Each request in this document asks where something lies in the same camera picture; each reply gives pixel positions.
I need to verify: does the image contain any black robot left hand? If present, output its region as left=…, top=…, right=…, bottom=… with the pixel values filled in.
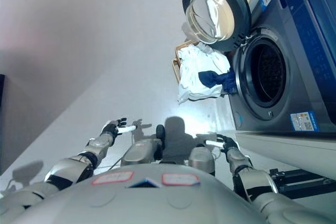
left=101, top=117, right=137, bottom=138

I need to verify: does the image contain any black metal frame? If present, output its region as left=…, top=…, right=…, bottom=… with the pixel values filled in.
left=268, top=168, right=336, bottom=200

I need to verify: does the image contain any silver robot left leg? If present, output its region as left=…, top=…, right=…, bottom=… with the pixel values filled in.
left=123, top=124, right=166, bottom=167

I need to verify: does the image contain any dark grey washing machine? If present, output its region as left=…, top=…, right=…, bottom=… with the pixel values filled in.
left=227, top=0, right=336, bottom=133

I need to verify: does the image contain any silver robot right leg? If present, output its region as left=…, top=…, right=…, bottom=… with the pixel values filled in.
left=188, top=146, right=216, bottom=178

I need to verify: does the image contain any grey robot torso shell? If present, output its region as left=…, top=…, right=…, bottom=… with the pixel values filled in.
left=7, top=163, right=266, bottom=224

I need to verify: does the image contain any white cabinet panel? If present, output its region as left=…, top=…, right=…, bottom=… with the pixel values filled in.
left=234, top=129, right=336, bottom=175

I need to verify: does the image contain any white laundry bag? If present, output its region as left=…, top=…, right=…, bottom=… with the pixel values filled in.
left=176, top=42, right=232, bottom=106

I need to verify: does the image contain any red-bordered chest sticker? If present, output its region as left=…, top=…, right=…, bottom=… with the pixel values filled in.
left=91, top=170, right=135, bottom=186

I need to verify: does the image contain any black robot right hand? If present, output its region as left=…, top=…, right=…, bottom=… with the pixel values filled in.
left=206, top=134, right=239, bottom=153

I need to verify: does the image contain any wooden laundry basket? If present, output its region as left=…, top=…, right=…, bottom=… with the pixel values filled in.
left=171, top=39, right=201, bottom=85

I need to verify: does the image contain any silver robot leg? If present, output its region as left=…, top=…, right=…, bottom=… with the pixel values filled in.
left=188, top=146, right=216, bottom=178
left=123, top=124, right=166, bottom=167

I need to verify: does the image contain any navy blue garment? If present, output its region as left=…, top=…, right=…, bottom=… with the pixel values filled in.
left=197, top=67, right=237, bottom=95

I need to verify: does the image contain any round glass washer door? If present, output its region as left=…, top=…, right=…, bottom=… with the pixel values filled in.
left=182, top=0, right=253, bottom=52

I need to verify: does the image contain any blue energy label sticker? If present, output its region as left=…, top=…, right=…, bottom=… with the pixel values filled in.
left=289, top=112, right=321, bottom=132

